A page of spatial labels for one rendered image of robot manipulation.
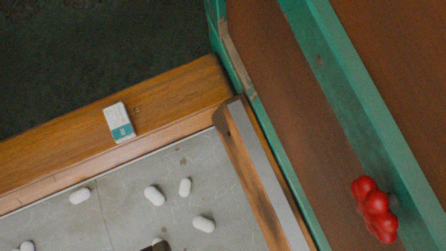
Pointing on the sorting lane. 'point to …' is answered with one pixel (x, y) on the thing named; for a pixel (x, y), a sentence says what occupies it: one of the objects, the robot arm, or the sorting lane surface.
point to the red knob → (375, 208)
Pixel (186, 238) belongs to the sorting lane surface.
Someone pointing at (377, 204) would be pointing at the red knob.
